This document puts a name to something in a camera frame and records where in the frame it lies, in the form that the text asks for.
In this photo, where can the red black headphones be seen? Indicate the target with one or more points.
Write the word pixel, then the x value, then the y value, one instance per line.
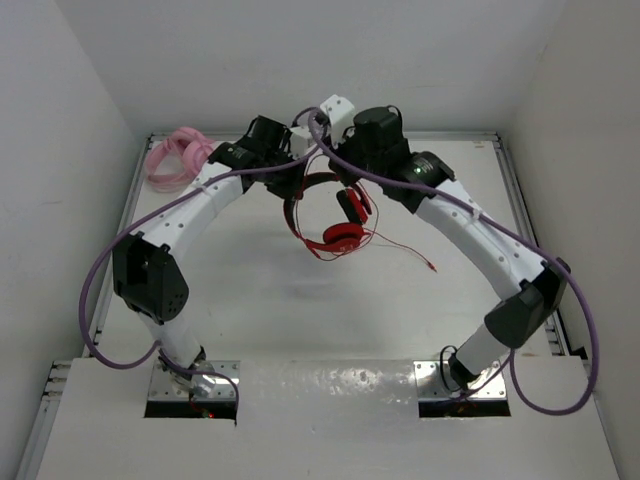
pixel 346 232

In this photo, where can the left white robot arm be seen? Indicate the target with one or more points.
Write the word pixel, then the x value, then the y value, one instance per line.
pixel 146 264

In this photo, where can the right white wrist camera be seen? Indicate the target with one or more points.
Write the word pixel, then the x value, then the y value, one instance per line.
pixel 340 113

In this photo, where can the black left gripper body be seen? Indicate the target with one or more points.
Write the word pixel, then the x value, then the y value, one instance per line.
pixel 281 181

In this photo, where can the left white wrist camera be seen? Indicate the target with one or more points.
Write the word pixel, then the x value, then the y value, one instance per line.
pixel 301 141

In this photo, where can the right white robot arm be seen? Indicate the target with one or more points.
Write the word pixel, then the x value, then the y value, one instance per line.
pixel 528 286

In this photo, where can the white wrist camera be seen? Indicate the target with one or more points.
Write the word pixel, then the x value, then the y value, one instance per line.
pixel 340 113
pixel 301 141

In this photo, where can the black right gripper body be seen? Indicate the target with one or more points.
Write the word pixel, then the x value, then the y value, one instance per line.
pixel 349 147

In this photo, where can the white front board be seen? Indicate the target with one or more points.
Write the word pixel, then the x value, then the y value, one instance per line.
pixel 311 420

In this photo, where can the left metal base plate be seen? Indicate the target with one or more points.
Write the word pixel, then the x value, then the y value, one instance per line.
pixel 166 385

